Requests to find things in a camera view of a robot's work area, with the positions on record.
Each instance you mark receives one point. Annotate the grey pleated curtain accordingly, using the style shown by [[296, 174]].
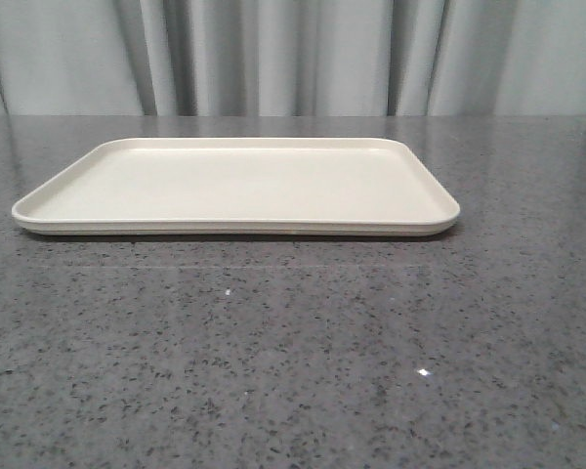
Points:
[[286, 58]]

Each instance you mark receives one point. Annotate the cream rectangular plastic tray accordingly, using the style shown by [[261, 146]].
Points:
[[242, 186]]

